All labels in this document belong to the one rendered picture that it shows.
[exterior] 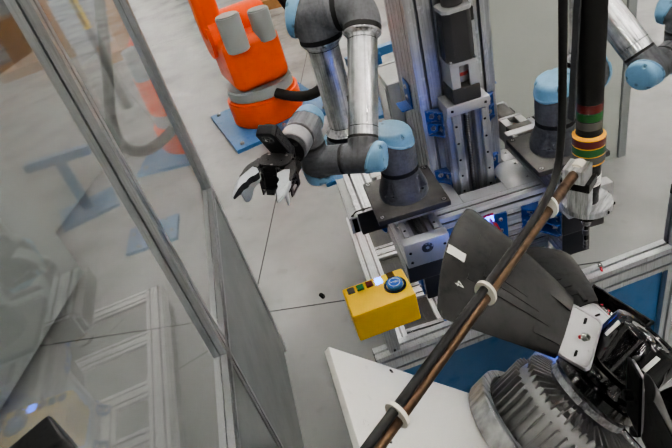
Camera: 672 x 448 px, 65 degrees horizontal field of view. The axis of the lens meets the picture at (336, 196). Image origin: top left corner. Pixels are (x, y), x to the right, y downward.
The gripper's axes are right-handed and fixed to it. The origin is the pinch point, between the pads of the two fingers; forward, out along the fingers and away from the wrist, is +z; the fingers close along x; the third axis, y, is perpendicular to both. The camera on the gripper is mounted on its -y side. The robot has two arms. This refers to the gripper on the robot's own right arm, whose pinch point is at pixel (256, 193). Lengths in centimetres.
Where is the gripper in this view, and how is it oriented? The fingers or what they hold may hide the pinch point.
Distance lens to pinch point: 104.3
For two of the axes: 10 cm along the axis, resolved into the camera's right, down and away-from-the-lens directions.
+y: 1.1, 7.9, 6.0
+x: -9.6, -0.7, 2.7
